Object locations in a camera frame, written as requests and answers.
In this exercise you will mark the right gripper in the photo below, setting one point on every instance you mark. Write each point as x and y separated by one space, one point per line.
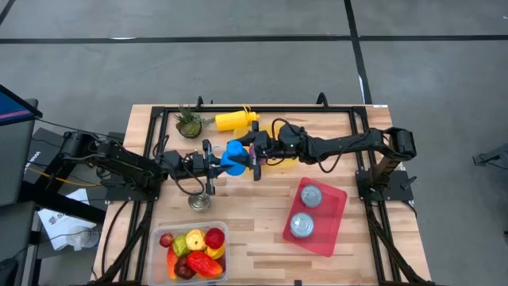
285 145

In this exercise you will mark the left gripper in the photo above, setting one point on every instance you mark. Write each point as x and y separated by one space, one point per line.
208 167

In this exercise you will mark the blue plastic bottle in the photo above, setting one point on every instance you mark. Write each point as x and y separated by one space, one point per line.
234 153

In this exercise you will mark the purple plastic bottle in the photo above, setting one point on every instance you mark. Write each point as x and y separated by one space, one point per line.
262 162

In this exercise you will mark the yellow plastic bottle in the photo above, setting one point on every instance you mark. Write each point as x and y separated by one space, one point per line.
232 120

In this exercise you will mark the silver tin can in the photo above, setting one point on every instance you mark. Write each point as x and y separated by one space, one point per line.
302 225
311 195
199 203

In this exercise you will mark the red toy apple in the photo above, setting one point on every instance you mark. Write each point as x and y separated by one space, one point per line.
214 238

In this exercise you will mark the small dark red fruit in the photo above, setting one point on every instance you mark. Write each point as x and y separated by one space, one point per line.
166 240

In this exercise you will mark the clear plastic bin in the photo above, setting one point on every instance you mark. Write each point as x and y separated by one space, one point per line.
154 238

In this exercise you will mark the dark maroon toy fruit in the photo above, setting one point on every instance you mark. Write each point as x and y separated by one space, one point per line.
184 270

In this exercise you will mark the pink translucent plastic bin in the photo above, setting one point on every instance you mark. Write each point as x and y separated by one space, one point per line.
329 230

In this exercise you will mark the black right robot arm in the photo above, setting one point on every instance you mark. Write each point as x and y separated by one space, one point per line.
349 145

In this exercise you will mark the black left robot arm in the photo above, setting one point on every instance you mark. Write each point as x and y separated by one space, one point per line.
127 165

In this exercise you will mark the potted succulent plant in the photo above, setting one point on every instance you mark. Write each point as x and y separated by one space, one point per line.
189 126

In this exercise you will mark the clear plastic cup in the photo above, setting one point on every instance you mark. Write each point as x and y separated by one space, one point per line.
83 238

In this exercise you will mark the black stand beam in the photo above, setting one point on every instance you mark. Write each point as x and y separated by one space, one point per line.
67 206

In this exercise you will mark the white paper sheets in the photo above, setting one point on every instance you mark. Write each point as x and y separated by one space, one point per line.
55 218

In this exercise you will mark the black case with white lettering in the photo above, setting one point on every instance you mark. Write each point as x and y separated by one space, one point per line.
35 155

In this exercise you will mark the grey furniture panel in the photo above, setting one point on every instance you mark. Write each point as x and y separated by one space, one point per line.
16 167

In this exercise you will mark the monitor with blue screen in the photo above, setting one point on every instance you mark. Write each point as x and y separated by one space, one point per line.
14 107

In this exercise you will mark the black rounded device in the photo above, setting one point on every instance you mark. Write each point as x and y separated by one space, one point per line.
8 274

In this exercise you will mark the grey stand leg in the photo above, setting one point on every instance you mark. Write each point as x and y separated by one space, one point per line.
496 155

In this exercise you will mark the black frame hook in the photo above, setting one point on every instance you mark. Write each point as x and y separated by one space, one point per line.
322 100
200 102

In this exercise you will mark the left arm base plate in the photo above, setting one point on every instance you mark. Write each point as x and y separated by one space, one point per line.
131 195

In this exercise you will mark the black metal table frame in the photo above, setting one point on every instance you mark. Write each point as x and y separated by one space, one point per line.
337 109

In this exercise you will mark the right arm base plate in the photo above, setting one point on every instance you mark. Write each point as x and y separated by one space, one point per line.
393 192

